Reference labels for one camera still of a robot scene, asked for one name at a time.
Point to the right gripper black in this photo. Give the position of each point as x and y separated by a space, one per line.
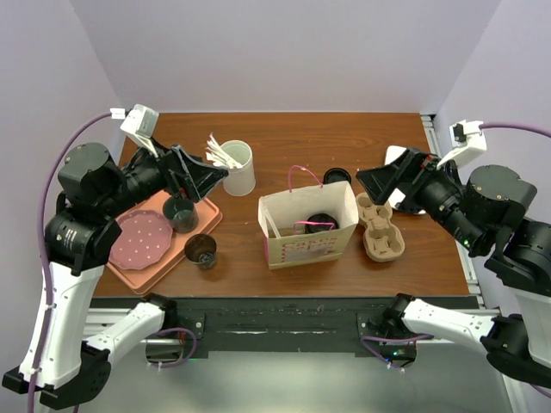
413 166

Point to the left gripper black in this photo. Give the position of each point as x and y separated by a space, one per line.
184 175

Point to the dark translucent plastic cup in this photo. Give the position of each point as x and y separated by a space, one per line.
201 249

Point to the black cup lid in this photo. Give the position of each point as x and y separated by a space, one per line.
336 175
321 222

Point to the paper bag with pink handles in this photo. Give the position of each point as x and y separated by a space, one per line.
282 217

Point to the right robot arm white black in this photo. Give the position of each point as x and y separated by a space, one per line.
487 217

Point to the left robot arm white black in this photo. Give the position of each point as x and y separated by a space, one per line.
63 368

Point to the white rectangular plate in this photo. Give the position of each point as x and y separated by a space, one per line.
393 152

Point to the white cylindrical holder cup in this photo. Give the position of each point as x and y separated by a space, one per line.
240 181

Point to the brown pulp cup carrier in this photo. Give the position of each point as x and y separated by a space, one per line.
382 240

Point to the pink dotted plate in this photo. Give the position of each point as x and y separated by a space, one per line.
145 237

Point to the salmon pink plastic tray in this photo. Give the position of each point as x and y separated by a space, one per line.
141 281

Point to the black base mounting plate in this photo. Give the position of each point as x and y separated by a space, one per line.
281 325

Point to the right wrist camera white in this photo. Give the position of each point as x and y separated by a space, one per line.
471 143

